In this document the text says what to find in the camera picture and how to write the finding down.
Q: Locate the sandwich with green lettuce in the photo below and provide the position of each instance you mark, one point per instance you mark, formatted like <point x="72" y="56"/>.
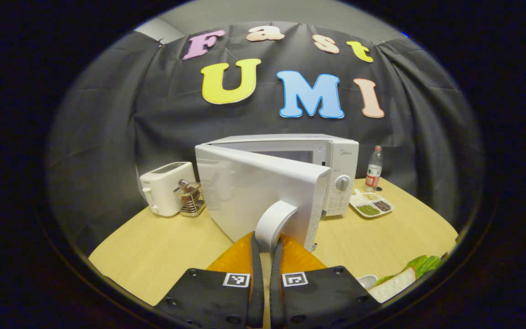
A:
<point x="400" y="281"/>

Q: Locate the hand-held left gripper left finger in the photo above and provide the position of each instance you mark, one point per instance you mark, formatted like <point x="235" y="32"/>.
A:
<point x="213" y="301"/>

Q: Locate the clear bottle with red label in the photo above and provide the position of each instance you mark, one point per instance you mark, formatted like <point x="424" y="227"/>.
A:
<point x="373" y="171"/>

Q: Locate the brown wooden spoon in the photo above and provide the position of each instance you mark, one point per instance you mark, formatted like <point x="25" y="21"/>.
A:
<point x="185" y="185"/>

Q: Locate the white toaster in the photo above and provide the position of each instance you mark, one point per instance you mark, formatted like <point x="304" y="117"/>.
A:
<point x="162" y="187"/>

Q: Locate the white divided dish of grains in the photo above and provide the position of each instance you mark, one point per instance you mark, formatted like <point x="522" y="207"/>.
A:
<point x="371" y="205"/>

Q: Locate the white microwave oven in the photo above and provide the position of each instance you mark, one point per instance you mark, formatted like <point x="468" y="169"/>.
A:
<point x="254" y="192"/>

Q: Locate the black backdrop cloth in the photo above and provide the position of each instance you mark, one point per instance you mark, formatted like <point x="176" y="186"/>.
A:
<point x="107" y="128"/>

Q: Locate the small white plate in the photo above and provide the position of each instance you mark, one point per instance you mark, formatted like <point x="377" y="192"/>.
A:
<point x="367" y="281"/>

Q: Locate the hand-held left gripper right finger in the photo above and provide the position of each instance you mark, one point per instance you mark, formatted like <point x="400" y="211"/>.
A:
<point x="322" y="301"/>

